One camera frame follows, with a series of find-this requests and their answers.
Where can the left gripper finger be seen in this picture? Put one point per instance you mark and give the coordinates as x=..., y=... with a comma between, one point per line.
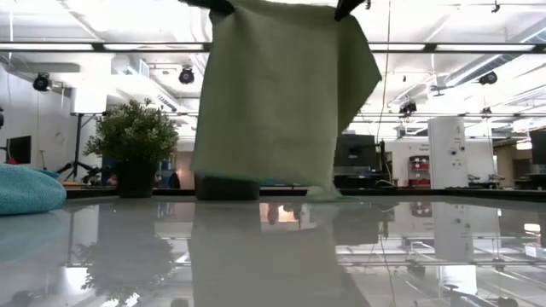
x=213, y=5

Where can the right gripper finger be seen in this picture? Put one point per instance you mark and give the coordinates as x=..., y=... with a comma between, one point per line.
x=346, y=8

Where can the green microfiber towel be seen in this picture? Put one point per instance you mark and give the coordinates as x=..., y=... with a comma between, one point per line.
x=277, y=98

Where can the blue microfiber towel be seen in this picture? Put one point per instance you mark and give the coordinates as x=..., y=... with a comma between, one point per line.
x=25, y=189

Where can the black ceiling spotlight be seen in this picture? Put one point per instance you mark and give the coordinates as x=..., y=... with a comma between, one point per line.
x=408, y=108
x=488, y=78
x=186, y=76
x=42, y=82

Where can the black bar with light strips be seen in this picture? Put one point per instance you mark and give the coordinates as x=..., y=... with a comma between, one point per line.
x=431, y=48

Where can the large black monitor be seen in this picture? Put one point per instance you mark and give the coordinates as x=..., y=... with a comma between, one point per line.
x=358, y=151

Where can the small green potted plant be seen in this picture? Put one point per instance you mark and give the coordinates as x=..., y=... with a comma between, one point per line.
x=132, y=132

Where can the white box lamp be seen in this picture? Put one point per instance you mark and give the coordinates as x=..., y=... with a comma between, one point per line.
x=88, y=100

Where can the white pillar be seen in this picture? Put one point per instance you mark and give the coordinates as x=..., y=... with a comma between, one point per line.
x=445, y=149

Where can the red shelf unit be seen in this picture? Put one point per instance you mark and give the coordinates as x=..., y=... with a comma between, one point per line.
x=419, y=168

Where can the black tripod stand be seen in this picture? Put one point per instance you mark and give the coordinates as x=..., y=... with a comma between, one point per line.
x=78, y=136

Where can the dark framed screen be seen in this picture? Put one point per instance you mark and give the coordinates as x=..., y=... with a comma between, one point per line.
x=538, y=147

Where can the small black monitor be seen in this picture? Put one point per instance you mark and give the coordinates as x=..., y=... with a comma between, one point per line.
x=19, y=149

